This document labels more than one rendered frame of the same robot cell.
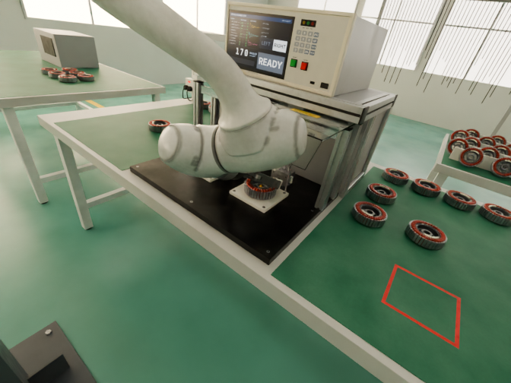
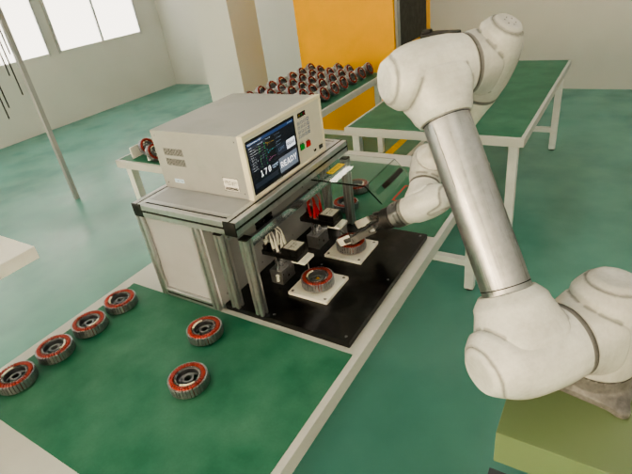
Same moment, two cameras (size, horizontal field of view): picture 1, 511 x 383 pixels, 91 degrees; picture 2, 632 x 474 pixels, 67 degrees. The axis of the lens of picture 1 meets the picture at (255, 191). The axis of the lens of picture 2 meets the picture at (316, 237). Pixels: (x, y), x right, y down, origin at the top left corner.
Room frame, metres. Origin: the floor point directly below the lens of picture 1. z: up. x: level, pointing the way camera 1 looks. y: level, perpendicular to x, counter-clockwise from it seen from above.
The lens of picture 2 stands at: (0.80, 1.51, 1.73)
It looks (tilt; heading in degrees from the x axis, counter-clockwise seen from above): 30 degrees down; 273
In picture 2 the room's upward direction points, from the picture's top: 8 degrees counter-clockwise
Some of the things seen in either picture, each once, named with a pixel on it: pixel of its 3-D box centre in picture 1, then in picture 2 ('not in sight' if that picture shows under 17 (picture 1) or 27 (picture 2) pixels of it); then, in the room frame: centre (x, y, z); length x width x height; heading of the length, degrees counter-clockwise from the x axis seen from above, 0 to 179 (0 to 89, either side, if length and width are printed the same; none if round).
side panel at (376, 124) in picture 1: (364, 150); not in sight; (0.97, -0.40, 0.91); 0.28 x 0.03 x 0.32; 147
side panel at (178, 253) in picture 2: not in sight; (181, 261); (1.32, 0.14, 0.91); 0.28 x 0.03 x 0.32; 147
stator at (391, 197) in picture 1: (381, 193); not in sight; (0.89, -0.50, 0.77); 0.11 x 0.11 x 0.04
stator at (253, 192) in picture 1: (260, 187); (351, 243); (0.74, -0.01, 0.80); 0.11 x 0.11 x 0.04
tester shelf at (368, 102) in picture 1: (294, 84); (248, 175); (1.08, -0.09, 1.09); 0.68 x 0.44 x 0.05; 57
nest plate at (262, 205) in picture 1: (259, 193); (351, 248); (0.74, -0.02, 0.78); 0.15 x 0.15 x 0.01; 57
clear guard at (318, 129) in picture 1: (296, 128); (354, 176); (0.70, -0.09, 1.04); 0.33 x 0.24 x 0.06; 147
